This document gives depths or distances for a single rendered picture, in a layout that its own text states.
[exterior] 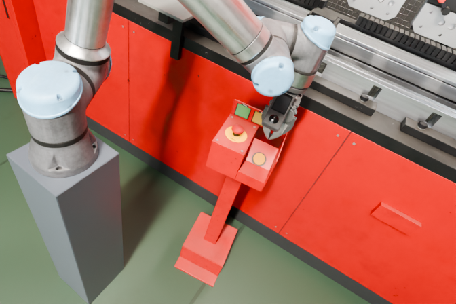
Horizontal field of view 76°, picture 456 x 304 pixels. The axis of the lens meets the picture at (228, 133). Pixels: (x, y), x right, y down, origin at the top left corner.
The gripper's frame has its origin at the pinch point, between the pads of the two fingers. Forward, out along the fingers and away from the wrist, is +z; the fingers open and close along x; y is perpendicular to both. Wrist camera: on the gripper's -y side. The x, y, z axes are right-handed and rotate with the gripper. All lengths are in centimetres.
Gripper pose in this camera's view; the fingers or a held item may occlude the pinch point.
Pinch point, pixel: (269, 137)
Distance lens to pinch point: 86.0
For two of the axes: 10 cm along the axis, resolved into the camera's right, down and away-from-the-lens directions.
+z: -1.9, 6.6, 7.3
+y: 3.8, -6.4, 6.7
